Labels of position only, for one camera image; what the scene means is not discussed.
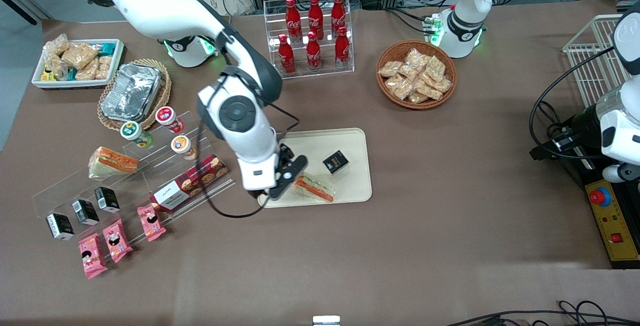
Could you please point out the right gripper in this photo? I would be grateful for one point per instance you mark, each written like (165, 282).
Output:
(285, 154)

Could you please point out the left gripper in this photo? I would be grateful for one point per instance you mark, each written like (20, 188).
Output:
(581, 125)

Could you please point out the triangle sandwich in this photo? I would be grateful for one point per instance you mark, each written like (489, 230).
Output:
(315, 188)
(112, 162)

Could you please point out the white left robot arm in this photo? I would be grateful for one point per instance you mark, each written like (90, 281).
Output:
(467, 11)

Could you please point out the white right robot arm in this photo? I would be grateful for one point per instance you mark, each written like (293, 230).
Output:
(165, 11)

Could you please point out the beige plastic tray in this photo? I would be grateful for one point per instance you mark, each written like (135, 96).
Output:
(355, 186)

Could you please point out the black gold print box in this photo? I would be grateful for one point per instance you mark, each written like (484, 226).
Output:
(336, 162)

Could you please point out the yellow emergency stop box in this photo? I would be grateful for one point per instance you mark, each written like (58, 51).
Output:
(612, 221)

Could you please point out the red plaid cookie box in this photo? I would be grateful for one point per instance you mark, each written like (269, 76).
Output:
(192, 182)

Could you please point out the orange lid cup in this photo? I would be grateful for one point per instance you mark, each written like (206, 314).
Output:
(182, 146)

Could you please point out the clear acrylic bottle rack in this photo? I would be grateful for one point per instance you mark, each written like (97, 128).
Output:
(345, 73)

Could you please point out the red cola bottle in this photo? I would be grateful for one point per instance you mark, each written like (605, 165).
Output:
(315, 16)
(338, 13)
(286, 56)
(313, 53)
(342, 48)
(293, 18)

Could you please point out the round wicker snack basket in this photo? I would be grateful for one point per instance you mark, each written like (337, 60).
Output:
(387, 93)

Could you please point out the red lid cup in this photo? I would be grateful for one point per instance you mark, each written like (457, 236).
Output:
(167, 117)

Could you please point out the clear cracker snack packet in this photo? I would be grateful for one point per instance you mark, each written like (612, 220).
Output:
(435, 67)
(409, 72)
(390, 69)
(428, 91)
(442, 85)
(416, 57)
(395, 82)
(404, 91)

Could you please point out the clear acrylic stepped display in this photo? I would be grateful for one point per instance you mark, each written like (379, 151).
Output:
(145, 181)

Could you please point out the oval wicker basket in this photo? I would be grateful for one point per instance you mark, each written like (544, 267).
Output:
(162, 96)

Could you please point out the pink snack packet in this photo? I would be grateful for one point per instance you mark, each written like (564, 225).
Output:
(151, 222)
(117, 241)
(92, 256)

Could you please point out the green lid cup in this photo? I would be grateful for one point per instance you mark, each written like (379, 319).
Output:
(134, 132)

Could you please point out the white device edge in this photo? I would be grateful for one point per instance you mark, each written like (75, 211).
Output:
(326, 321)

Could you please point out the aluminium foil container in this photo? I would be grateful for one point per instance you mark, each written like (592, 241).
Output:
(131, 92)

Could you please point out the small black white box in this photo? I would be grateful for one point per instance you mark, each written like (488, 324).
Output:
(85, 212)
(107, 199)
(60, 226)

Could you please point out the white rectangular snack bin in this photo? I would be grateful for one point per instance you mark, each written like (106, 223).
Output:
(117, 61)

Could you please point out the clear puffed snack bag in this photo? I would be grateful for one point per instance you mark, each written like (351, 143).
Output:
(56, 44)
(80, 55)
(87, 70)
(55, 66)
(104, 67)

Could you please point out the teal snack packet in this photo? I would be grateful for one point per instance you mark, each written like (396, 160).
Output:
(107, 48)

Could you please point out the small yellow snack packet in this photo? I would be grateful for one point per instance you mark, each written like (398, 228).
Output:
(48, 75)

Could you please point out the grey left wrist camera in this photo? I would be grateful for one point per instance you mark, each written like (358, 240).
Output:
(620, 172)

